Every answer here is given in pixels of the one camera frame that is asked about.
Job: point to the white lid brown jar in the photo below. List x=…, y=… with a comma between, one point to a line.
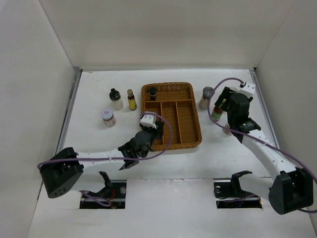
x=107, y=116

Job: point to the yellow cap sauce bottle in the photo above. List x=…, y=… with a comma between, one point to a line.
x=217, y=110

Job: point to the black cap salt grinder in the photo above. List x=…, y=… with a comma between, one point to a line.
x=206, y=95

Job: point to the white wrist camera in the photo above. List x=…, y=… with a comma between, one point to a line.
x=148, y=118
x=248, y=89

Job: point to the black stopper white bottle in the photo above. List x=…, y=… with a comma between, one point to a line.
x=116, y=99

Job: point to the brown wicker divided tray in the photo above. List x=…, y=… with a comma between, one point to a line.
x=175, y=103

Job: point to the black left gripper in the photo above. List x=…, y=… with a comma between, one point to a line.
x=158, y=131

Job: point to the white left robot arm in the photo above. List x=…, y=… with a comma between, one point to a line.
x=70, y=170

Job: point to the yellow label brown bottle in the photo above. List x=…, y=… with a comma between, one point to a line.
x=131, y=100

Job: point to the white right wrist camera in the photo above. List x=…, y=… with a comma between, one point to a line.
x=248, y=89

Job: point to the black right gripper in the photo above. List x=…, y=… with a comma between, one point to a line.
x=226, y=94

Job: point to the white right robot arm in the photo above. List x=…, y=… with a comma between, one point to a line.
x=291, y=187

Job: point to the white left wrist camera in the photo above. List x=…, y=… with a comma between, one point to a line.
x=148, y=118

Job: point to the pink lid spice jar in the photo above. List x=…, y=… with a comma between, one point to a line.
x=226, y=129

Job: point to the small black cap bottle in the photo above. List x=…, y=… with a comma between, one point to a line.
x=153, y=93

